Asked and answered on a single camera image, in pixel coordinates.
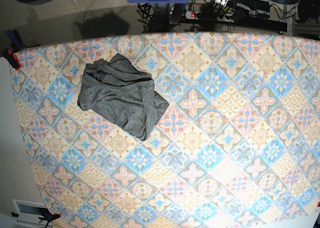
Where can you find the patterned tile tablecloth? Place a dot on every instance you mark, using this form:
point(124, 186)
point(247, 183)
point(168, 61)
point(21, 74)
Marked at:
point(238, 146)

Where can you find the blue black bottom clamp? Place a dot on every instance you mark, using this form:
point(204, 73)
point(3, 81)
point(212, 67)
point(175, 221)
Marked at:
point(49, 218)

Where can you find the aluminium frame post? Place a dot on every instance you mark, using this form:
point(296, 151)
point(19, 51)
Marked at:
point(289, 13)

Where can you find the white power strip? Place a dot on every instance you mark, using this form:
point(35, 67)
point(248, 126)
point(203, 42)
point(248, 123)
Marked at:
point(212, 16)

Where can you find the grey t-shirt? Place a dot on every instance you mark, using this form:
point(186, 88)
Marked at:
point(122, 95)

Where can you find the blue handled clamp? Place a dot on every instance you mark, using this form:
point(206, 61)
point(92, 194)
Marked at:
point(15, 40)

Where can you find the white floor vent box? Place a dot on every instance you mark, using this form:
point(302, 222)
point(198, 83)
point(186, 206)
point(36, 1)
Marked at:
point(29, 212)

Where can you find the red black table clamp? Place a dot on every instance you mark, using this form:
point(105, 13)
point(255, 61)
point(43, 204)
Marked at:
point(12, 58)

